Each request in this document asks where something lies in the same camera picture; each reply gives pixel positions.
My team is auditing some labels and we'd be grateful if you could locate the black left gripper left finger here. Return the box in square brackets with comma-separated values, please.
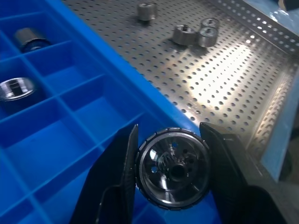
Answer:
[71, 124, 140, 224]

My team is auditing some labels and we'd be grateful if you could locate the blue plastic compartment tray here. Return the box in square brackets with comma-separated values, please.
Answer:
[0, 0, 204, 224]

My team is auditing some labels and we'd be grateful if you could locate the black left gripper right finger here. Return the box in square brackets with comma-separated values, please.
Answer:
[199, 121, 289, 224]

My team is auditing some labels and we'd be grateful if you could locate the perforated steel tray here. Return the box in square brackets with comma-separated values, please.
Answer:
[59, 0, 299, 164]

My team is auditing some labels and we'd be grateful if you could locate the grooved metal roller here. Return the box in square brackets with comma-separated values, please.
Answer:
[198, 27, 219, 48]
[136, 126, 211, 208]
[13, 27, 51, 53]
[0, 76, 36, 102]
[200, 18, 219, 30]
[136, 2, 157, 23]
[172, 24, 197, 45]

